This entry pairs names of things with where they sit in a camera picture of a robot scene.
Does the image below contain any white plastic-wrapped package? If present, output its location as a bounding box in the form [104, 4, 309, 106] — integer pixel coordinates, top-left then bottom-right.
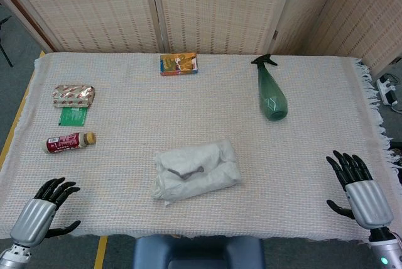
[151, 138, 242, 208]

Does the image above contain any woven folding screen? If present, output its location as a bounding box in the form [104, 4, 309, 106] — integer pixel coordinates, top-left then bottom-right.
[0, 0, 402, 78]

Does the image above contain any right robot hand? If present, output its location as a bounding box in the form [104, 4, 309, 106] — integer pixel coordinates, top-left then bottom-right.
[325, 150, 394, 230]

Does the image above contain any red labelled drink bottle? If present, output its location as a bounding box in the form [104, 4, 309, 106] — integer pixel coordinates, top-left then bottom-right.
[43, 131, 97, 155]

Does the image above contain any green flat packet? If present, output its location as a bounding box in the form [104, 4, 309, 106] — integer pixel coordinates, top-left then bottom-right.
[58, 106, 89, 126]

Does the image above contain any green spray bottle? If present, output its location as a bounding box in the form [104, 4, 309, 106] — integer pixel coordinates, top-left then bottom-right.
[251, 53, 288, 122]

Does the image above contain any black chair leg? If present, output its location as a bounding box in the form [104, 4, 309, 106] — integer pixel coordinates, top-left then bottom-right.
[0, 14, 14, 68]

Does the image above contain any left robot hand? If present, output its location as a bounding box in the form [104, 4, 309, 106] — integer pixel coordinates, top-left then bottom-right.
[9, 177, 82, 248]

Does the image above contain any white power strip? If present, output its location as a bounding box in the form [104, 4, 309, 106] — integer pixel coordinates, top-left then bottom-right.
[376, 74, 399, 106]

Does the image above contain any white woven tablecloth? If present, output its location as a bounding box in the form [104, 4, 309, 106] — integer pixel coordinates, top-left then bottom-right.
[0, 52, 402, 244]

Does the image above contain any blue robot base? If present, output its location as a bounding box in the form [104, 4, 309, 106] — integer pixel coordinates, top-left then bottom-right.
[133, 235, 266, 269]

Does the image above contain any orange snack box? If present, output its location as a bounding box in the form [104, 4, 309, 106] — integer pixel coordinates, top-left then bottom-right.
[160, 52, 199, 77]

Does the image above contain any silver snack packet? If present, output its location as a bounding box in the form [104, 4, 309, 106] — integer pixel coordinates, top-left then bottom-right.
[52, 84, 96, 109]

